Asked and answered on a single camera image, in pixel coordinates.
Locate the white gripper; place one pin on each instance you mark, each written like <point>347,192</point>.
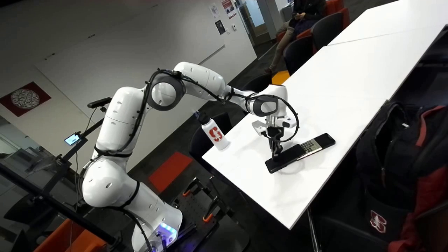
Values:
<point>273,127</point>

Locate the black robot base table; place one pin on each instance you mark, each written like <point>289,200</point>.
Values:
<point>158,225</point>

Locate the black red jacket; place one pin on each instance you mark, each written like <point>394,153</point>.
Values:
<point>402,155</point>

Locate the seated person in black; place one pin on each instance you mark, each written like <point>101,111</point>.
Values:
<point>305,13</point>

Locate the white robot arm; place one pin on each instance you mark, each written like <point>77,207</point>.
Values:
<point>125,115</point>

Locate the red framed wall picture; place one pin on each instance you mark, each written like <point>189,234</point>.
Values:
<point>24,98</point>

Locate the black camera on boom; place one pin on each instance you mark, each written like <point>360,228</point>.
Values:
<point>98,102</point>

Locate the orange handled clamp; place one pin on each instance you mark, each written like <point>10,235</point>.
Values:
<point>202,199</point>

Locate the black calculator slide cover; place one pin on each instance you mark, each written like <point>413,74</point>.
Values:
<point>284,158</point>

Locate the white water bottle black cap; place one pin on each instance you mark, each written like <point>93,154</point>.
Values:
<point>214,133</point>

